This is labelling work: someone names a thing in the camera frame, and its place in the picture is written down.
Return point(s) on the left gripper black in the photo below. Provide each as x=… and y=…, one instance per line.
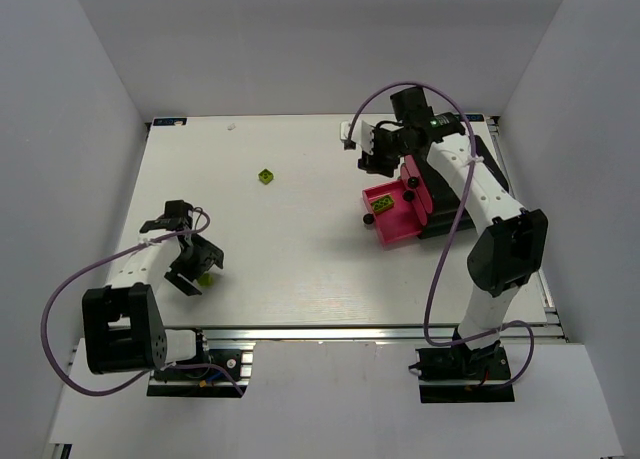
x=198, y=261

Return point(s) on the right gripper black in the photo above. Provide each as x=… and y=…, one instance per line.
x=378, y=155

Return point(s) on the lime square lego bottom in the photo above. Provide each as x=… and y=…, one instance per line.
x=206, y=280

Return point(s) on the lime square lego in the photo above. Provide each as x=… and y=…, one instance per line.
x=206, y=280
x=265, y=176

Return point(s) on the pink top drawer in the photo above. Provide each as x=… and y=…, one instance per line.
x=416, y=182

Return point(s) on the pink drawer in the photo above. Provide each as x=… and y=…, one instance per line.
x=416, y=182
x=410, y=196
x=396, y=224

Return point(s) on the lime long lego brick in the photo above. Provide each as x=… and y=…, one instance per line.
x=382, y=204

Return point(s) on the pink bottom drawer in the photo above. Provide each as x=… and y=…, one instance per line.
x=396, y=224

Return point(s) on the black drawer cabinet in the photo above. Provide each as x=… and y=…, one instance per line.
x=445, y=201

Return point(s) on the lime square lego top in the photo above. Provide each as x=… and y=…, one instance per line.
x=265, y=176

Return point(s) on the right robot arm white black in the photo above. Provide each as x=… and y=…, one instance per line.
x=510, y=238

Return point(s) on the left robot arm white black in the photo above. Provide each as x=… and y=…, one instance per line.
x=123, y=328

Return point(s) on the right blue corner label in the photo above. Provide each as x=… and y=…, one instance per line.
x=475, y=117

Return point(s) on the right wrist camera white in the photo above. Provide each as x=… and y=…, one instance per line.
x=358, y=135

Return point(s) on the aluminium table rail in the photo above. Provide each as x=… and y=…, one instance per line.
x=545, y=331

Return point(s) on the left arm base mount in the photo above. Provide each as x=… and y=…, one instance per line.
x=218, y=370

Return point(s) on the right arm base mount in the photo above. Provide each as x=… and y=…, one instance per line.
x=446, y=377

